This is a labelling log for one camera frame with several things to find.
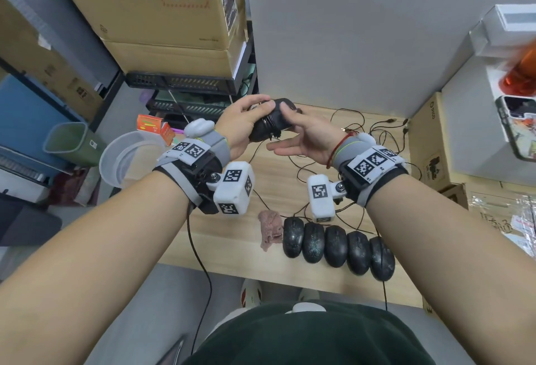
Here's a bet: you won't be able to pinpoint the pink fluffy wiping cloth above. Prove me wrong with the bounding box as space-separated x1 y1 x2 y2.
257 209 285 253

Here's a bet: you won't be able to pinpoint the green trash bin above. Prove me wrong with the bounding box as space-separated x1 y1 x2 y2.
43 121 109 168

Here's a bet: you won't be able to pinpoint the small stamped cardboard box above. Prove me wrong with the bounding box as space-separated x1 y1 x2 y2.
407 92 471 192

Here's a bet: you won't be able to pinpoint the person's beige trousers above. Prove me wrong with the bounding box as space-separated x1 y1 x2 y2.
207 308 248 341

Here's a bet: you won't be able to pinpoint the small white boxes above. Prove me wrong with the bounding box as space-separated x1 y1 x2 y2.
468 3 536 58

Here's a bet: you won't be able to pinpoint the blue panel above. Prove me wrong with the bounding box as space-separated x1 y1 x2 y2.
0 73 87 173

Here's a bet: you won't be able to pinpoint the grey slatted panel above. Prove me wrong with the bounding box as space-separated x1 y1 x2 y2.
0 155 47 184

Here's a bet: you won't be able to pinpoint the white left wrist puck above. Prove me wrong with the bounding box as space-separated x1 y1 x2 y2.
183 118 216 139

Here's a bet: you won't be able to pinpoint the left wrist camera rig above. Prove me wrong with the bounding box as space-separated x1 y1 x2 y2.
152 138 255 216

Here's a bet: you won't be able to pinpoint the clear plastic basin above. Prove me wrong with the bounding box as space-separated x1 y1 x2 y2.
99 130 169 189

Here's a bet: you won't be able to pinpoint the person's dark shirt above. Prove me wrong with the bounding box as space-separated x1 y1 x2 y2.
180 301 436 365

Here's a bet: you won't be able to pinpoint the phone with colourful case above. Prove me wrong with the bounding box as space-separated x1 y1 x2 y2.
495 95 536 163

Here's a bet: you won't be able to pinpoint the black mouse cable with plug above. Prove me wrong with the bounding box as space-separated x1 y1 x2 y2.
266 107 292 140

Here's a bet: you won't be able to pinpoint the large white box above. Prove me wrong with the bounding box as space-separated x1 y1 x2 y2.
442 54 536 189

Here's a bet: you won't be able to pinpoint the plain cardboard box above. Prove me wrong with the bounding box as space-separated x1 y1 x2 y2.
102 29 248 79

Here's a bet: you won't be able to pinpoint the red string bracelet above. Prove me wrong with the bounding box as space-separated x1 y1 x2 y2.
326 130 357 170

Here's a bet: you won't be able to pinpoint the person's left forearm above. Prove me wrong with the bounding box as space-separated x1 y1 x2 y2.
0 170 190 365

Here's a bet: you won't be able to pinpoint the person's left hand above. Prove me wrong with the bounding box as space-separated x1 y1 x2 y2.
213 94 277 162

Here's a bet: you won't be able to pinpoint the orange bottle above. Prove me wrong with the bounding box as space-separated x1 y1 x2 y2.
498 40 536 97

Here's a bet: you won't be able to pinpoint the black left rig cable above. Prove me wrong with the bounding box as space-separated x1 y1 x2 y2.
186 205 213 356

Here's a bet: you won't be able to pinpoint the tangle of black mouse cables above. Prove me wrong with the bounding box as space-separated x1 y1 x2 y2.
251 108 423 237

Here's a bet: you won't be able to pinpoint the cardboard box with small prints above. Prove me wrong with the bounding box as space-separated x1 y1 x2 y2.
0 0 106 123

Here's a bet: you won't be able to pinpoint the person's right forearm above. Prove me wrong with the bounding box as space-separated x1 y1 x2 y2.
365 174 536 365

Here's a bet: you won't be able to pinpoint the person's right hand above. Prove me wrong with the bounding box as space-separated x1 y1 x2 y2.
266 102 357 167

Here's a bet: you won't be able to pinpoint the large stamped cardboard box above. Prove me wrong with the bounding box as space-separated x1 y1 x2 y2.
44 0 248 51

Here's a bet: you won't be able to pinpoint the dark grey padded seat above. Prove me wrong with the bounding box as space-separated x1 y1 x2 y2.
0 195 63 247

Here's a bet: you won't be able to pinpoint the white chest device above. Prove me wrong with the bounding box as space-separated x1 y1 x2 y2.
285 301 327 315

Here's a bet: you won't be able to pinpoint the orange box with green print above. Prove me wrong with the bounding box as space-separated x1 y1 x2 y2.
137 114 164 132

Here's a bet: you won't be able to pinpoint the plain orange small box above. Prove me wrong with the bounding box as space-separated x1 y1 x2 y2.
160 121 176 147

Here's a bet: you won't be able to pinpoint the grey wrist sleeve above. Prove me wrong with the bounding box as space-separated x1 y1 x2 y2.
333 136 370 170
200 130 232 165

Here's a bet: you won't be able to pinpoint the person's left shoe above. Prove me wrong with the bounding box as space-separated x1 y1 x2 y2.
240 278 264 309

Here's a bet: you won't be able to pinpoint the black stacked tray rack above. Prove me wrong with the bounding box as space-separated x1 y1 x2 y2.
125 21 258 128

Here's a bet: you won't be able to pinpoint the cardboard box with black logo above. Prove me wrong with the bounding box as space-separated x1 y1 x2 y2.
439 182 536 259

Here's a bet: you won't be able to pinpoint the grey right wrist sleeve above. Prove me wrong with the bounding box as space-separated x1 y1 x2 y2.
333 136 370 170

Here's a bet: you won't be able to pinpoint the dark red bag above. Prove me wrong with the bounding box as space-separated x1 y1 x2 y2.
48 167 102 207

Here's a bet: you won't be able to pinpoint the grey left wrist sleeve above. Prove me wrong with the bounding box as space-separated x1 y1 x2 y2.
200 130 232 165

